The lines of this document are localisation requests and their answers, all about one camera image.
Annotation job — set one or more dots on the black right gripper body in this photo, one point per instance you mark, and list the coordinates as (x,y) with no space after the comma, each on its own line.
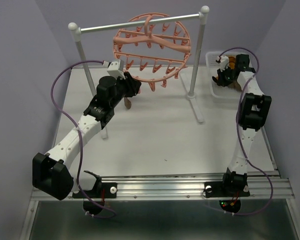
(225,76)

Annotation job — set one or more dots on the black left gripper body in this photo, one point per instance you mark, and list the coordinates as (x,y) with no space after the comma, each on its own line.
(124,88)

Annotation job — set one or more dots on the mustard yellow sock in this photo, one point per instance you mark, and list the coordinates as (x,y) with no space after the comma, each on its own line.
(232,62)

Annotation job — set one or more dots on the brown striped sock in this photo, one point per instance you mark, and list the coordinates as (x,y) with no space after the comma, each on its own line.
(127,103)

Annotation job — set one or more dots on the pink round clip hanger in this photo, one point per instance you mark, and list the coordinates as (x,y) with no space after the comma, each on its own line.
(160,50)

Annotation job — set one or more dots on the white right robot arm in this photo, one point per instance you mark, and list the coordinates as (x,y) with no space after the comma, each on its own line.
(252,112)

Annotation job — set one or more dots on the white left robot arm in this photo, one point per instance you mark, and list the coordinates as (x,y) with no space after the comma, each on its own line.
(50,171)

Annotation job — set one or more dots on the brown sock in basket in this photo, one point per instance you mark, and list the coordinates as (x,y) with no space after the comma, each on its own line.
(235,85)

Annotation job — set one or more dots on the white plastic basket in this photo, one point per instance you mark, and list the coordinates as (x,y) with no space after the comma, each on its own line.
(223,94)

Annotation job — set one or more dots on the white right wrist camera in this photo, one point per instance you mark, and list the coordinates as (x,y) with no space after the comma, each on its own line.
(223,62)

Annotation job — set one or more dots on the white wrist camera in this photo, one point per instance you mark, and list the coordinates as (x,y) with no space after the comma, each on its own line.
(223,62)
(115,68)

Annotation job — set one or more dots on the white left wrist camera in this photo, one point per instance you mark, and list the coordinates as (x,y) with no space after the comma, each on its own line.
(115,68)

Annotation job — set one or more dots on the aluminium mounting rail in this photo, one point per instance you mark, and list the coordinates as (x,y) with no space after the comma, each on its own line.
(191,187)

